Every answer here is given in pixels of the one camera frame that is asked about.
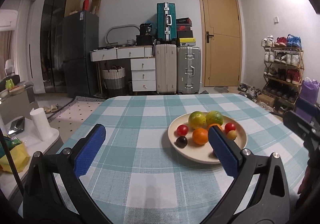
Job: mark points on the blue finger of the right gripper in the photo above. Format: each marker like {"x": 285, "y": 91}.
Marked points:
{"x": 309, "y": 108}
{"x": 298, "y": 125}

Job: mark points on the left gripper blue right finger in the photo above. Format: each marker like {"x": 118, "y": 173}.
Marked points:
{"x": 227, "y": 151}

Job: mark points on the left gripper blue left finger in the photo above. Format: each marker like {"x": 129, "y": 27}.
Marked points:
{"x": 86, "y": 149}

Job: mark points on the brown longan with stem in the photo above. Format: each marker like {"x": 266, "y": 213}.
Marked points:
{"x": 232, "y": 134}

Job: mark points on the person's right hand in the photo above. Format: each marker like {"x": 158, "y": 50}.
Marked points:
{"x": 303, "y": 186}

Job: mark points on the purple bag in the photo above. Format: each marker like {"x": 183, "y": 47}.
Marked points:
{"x": 310, "y": 90}

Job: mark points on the right orange mandarin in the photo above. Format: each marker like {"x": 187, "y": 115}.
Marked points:
{"x": 215, "y": 124}

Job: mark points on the orange mandarin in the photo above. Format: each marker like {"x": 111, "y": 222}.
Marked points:
{"x": 215, "y": 124}
{"x": 200, "y": 136}

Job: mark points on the left orange mandarin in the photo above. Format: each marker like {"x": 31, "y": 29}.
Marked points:
{"x": 200, "y": 136}

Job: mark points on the green citrus fruit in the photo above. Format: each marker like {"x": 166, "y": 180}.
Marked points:
{"x": 214, "y": 117}

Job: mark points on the cream oval plate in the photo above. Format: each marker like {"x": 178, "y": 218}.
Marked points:
{"x": 202, "y": 154}

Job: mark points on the yellow-green citrus fruit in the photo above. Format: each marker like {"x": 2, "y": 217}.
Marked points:
{"x": 197, "y": 120}

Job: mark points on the small dark plum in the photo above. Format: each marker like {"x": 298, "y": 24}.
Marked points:
{"x": 181, "y": 142}

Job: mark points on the small red tomato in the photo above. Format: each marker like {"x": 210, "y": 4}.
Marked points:
{"x": 182, "y": 130}

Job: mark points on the teal plaid tablecloth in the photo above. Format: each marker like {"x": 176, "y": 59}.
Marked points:
{"x": 138, "y": 176}

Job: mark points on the wooden shoe rack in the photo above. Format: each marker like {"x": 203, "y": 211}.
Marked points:
{"x": 283, "y": 73}

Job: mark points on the white paper roll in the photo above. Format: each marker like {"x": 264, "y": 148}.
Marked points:
{"x": 41, "y": 124}

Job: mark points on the yellow plastic bag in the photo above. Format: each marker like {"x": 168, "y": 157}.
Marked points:
{"x": 18, "y": 152}

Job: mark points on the woven laundry basket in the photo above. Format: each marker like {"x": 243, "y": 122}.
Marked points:
{"x": 114, "y": 78}

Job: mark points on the beige suitcase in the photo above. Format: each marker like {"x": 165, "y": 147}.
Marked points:
{"x": 166, "y": 68}

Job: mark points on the silver suitcase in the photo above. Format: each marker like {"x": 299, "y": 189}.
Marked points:
{"x": 188, "y": 69}

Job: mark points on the white drawer desk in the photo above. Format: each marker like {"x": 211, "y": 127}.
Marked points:
{"x": 138, "y": 61}

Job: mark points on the wooden door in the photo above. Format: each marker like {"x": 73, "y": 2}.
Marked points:
{"x": 221, "y": 42}

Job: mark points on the black refrigerator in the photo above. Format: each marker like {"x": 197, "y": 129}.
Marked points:
{"x": 80, "y": 36}

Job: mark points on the stacked shoe boxes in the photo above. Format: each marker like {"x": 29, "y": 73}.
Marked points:
{"x": 185, "y": 32}

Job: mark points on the teal suitcase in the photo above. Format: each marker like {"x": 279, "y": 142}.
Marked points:
{"x": 166, "y": 22}

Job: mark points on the dark glass cabinet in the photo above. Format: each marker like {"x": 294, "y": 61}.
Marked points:
{"x": 53, "y": 13}

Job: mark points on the oval mirror frame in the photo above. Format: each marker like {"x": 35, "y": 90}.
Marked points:
{"x": 124, "y": 35}

